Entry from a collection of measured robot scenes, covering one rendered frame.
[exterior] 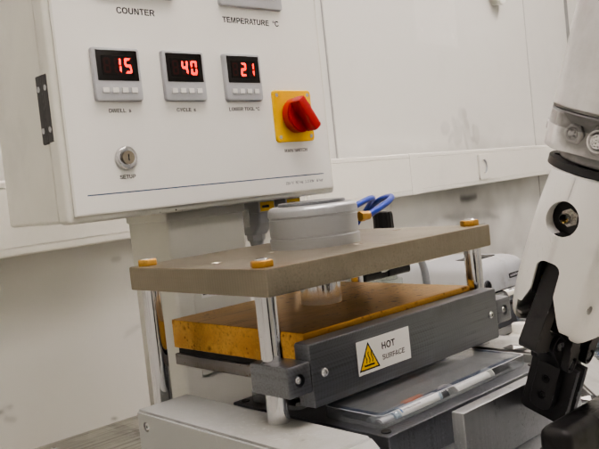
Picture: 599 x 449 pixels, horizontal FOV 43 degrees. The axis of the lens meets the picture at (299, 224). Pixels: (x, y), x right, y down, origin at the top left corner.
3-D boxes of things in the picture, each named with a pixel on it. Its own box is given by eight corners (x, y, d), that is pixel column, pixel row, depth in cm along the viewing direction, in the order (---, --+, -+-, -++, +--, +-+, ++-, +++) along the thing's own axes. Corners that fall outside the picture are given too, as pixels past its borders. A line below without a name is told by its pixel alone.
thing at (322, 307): (176, 364, 66) (163, 257, 66) (348, 315, 81) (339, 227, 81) (311, 388, 54) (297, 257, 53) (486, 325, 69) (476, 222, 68)
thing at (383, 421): (384, 450, 51) (381, 417, 50) (324, 436, 55) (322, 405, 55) (528, 379, 63) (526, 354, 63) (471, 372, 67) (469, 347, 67)
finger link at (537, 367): (568, 344, 46) (543, 438, 48) (592, 333, 49) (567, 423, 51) (522, 323, 49) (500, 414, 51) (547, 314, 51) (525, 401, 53)
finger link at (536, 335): (522, 330, 44) (545, 369, 48) (588, 224, 45) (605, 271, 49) (504, 322, 45) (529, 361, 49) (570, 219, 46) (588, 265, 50)
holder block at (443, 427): (235, 432, 61) (233, 401, 61) (395, 371, 75) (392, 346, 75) (392, 475, 49) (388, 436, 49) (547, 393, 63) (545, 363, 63)
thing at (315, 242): (104, 364, 69) (87, 224, 69) (340, 302, 90) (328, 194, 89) (279, 402, 51) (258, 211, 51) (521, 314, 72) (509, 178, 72)
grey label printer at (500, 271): (393, 338, 171) (386, 264, 170) (441, 321, 185) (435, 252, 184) (491, 346, 154) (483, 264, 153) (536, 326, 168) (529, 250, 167)
